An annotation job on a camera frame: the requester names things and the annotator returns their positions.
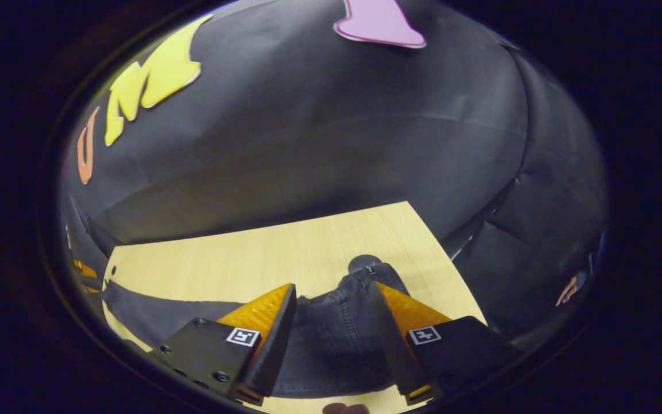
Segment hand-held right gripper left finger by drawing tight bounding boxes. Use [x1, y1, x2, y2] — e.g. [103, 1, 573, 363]
[147, 282, 298, 407]

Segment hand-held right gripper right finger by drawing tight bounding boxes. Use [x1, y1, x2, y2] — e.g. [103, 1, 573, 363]
[368, 281, 519, 407]

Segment dark grey jeans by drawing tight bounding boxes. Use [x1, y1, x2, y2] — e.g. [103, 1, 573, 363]
[101, 255, 418, 399]

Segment black backdrop cloth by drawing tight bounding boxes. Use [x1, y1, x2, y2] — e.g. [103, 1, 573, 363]
[61, 0, 611, 346]

